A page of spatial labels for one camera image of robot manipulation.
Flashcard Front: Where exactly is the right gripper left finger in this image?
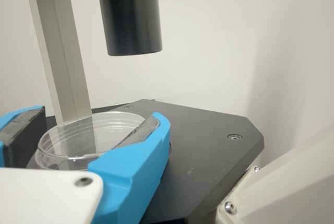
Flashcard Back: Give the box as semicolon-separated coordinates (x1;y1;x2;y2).
0;105;48;169

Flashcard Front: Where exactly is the petri dish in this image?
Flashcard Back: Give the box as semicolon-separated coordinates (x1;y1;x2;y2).
38;111;147;172

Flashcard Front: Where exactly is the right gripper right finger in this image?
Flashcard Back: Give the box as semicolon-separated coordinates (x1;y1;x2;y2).
88;112;172;224

